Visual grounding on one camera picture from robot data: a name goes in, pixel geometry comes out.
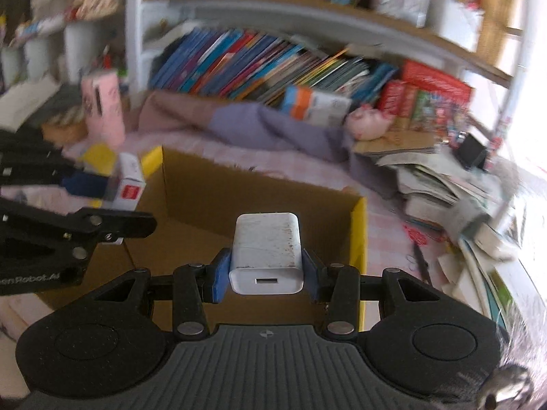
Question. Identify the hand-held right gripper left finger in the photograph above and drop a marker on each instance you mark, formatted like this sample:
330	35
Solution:
221	275

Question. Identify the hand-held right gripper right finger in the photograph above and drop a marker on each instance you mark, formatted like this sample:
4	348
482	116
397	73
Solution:
309	275

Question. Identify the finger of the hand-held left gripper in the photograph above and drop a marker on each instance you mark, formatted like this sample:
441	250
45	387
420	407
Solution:
115	223
85	184

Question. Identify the small white red-label box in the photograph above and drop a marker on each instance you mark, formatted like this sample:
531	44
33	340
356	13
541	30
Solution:
127	181

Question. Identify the large white usb charger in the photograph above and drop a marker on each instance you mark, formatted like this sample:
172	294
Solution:
267	252

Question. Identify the yellow cardboard box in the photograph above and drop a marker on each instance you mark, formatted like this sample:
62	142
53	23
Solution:
205	205

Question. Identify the pink tumbler bottle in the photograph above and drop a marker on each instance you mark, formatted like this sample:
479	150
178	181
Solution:
104	106

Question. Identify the pink checkered tablecloth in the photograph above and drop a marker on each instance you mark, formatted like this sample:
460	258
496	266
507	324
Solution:
386	226

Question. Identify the dusty pink cloth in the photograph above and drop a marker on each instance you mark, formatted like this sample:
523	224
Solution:
171	113

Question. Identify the black thin tool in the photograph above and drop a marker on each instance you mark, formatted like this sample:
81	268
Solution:
421	260

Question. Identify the lavender cloth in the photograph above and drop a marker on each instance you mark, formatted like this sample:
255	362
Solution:
273	132

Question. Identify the pile of books and papers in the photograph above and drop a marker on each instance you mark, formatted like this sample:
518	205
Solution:
444	188

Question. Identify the brown cardboard sheet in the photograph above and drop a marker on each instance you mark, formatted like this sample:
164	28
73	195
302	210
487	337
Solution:
401	141

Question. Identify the pink pig plush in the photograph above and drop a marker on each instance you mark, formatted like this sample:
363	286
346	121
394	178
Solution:
367	123

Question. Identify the orange and white box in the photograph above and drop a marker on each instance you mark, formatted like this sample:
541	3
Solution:
316	106

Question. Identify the row of colourful books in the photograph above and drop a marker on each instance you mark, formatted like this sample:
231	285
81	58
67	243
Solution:
239	64

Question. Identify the red comic print box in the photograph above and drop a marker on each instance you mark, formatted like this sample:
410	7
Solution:
395	98

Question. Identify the small black screen device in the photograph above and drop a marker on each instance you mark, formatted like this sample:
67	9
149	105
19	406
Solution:
470	153

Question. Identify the grey fuzzy cloth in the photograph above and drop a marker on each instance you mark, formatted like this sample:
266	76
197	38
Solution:
519	346

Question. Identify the red flat box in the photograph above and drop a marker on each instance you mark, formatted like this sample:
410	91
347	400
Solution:
436	79

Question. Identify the white bookshelf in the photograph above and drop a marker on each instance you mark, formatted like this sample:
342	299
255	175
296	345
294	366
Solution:
299	13

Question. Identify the wicker basket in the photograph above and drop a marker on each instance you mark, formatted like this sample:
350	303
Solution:
498	21

